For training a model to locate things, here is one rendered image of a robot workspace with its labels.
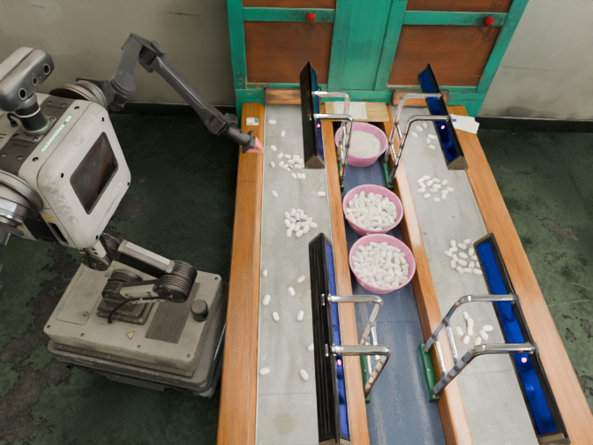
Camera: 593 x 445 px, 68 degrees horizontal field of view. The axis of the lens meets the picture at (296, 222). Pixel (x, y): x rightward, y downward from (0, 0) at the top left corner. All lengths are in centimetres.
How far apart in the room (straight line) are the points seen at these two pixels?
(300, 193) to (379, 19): 89
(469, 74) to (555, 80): 131
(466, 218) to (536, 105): 193
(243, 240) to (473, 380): 100
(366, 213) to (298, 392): 84
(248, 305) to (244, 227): 37
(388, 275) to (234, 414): 79
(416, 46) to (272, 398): 174
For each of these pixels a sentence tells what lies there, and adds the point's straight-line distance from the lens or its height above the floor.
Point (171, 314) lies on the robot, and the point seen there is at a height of 48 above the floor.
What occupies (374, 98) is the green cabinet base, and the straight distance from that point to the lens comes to 249.
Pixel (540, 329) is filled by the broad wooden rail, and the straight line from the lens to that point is 188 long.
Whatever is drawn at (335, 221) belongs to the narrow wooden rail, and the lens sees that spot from 188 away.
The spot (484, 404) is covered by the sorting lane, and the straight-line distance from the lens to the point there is 170.
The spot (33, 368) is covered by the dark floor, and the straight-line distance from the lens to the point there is 267.
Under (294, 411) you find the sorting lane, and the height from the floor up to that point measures 74.
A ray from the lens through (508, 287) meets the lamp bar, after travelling 147.
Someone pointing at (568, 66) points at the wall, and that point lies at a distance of 374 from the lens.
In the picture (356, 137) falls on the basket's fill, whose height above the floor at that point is 74.
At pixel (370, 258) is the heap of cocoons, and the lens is 182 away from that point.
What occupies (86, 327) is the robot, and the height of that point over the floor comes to 47.
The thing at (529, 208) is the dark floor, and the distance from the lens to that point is 337.
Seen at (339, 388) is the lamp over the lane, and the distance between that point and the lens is 121.
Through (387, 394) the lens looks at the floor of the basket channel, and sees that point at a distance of 167.
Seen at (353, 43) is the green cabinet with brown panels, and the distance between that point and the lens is 230.
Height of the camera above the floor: 224
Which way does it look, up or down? 52 degrees down
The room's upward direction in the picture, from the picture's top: 3 degrees clockwise
